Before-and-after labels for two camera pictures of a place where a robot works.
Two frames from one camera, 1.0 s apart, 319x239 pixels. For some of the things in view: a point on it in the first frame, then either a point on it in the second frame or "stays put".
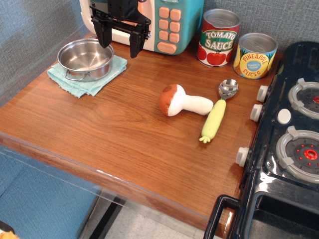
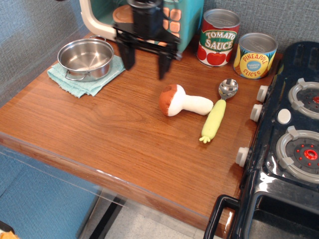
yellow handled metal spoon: x=227 y=88 stays put
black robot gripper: x=123 y=13 -> x=147 y=31
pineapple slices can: x=255 y=56 stays put
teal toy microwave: x=176 y=25 stays put
